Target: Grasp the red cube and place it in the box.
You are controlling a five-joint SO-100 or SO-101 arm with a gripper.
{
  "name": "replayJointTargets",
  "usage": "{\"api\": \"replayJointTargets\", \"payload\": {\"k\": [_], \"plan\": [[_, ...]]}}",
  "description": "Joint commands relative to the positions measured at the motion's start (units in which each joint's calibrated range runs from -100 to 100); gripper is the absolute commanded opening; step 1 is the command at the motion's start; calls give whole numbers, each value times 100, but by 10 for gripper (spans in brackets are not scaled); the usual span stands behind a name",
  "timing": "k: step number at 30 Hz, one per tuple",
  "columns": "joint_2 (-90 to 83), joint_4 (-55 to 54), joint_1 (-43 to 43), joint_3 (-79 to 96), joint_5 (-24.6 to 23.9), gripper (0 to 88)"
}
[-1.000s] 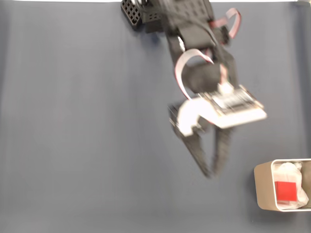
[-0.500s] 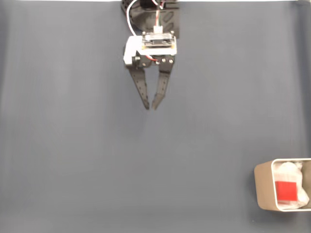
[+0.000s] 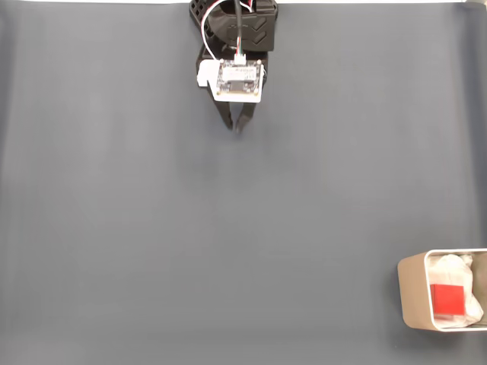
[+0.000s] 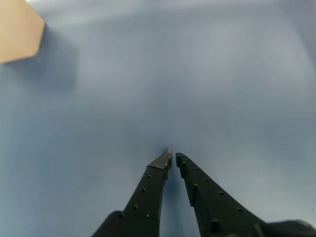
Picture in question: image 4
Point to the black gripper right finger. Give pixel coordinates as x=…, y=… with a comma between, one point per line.
x=212, y=209

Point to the beige metal box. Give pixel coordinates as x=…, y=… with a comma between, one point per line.
x=17, y=32

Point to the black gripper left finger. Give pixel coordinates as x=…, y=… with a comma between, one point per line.
x=145, y=197

